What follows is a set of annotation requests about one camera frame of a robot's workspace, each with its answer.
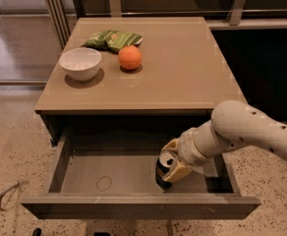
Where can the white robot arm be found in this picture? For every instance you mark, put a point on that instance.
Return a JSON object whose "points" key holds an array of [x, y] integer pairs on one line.
{"points": [[233, 125]]}

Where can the grey cabinet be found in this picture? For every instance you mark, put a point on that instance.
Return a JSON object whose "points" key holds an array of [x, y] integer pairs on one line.
{"points": [[121, 68]]}

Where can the green chip bag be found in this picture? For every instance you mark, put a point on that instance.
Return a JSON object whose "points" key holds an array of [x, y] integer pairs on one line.
{"points": [[113, 40]]}

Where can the orange fruit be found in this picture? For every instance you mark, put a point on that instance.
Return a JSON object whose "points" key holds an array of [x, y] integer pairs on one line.
{"points": [[130, 57]]}

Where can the blue pepsi can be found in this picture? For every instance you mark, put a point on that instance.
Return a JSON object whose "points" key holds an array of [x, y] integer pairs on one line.
{"points": [[162, 167]]}

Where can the white bowl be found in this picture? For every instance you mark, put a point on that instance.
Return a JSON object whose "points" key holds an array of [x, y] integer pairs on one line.
{"points": [[81, 64]]}

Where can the metal window frame rail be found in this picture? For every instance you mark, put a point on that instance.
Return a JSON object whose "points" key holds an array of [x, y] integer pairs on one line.
{"points": [[221, 14]]}

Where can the open grey top drawer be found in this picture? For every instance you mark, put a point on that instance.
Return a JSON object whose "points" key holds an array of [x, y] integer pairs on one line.
{"points": [[112, 176]]}

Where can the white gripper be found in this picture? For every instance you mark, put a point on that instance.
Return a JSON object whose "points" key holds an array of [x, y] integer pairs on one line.
{"points": [[185, 147]]}

